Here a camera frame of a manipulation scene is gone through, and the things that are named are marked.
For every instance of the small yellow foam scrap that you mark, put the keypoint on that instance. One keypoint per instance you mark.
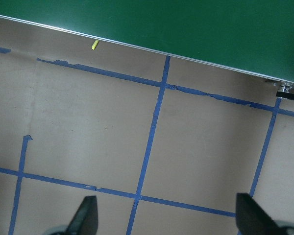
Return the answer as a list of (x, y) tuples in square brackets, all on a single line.
[(95, 44)]

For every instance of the green belt conveyor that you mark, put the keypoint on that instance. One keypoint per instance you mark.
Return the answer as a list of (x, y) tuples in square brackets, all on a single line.
[(186, 24)]

